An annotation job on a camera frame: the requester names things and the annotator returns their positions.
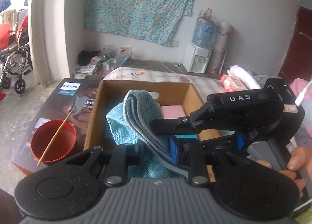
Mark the teal knitted towel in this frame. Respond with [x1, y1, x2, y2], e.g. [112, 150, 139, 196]
[106, 90, 188, 178]

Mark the pink towel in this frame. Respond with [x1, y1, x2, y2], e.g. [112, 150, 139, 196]
[160, 105, 186, 119]

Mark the person's right hand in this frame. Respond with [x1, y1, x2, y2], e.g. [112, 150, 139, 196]
[280, 146, 312, 198]

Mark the white folded quilt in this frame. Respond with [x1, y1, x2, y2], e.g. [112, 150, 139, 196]
[227, 65, 261, 89]

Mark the red wet wipes pack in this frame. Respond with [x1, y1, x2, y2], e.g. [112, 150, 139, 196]
[220, 75, 248, 92]

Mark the cardboard box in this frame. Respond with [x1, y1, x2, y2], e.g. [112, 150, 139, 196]
[83, 80, 220, 183]

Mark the wooden stick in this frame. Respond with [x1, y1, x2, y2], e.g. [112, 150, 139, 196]
[36, 106, 76, 167]

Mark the Philips product box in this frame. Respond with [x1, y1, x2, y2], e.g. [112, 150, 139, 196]
[13, 78, 99, 175]

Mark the rolled patterned mat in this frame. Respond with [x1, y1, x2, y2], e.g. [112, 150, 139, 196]
[207, 21, 233, 74]

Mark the red plastic bucket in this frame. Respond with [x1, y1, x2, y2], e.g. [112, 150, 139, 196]
[31, 120, 77, 164]

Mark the white water dispenser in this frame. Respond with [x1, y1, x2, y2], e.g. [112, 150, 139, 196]
[183, 43, 212, 73]

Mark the clear plastic bag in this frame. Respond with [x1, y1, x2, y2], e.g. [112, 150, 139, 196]
[103, 47, 133, 74]

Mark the blue water bottle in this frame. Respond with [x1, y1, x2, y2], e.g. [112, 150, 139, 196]
[191, 17, 216, 49]

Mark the black bag on floor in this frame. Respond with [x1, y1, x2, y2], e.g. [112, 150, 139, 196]
[77, 50, 100, 66]

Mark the red wheelchair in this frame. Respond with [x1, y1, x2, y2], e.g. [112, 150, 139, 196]
[1, 0, 33, 94]

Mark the teal floral wall cloth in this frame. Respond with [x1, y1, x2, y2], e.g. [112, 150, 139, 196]
[85, 0, 194, 47]

